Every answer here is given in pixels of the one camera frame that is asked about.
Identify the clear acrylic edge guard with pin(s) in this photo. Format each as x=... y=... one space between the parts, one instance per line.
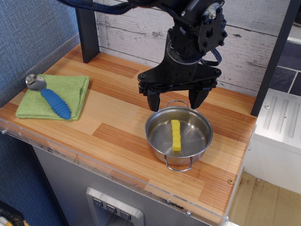
x=121 y=153

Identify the black right frame post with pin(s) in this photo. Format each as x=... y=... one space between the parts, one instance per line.
x=276 y=54

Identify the black frame post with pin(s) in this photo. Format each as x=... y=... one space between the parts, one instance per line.
x=276 y=54
x=87 y=34

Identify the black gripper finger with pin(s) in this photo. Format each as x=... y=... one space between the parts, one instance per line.
x=197 y=97
x=153 y=99

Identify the yellow black object corner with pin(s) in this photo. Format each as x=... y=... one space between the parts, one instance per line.
x=9 y=216

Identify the green folded cloth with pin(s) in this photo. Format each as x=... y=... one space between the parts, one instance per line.
x=71 y=89

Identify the yellow ridged stick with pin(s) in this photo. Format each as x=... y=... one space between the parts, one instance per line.
x=176 y=135

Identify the silver toy fridge cabinet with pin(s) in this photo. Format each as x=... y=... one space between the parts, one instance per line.
x=69 y=182

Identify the white toy sink unit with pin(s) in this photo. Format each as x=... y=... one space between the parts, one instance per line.
x=274 y=153

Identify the blue handled metal scoop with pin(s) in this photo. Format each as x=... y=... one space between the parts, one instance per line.
x=36 y=83

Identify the silver dispenser button panel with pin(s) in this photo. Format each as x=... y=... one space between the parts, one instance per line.
x=109 y=211

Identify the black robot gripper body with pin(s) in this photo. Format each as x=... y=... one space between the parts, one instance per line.
x=175 y=74

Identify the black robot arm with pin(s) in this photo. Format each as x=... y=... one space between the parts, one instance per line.
x=191 y=57

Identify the black left frame post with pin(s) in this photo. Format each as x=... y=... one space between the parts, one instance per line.
x=87 y=34

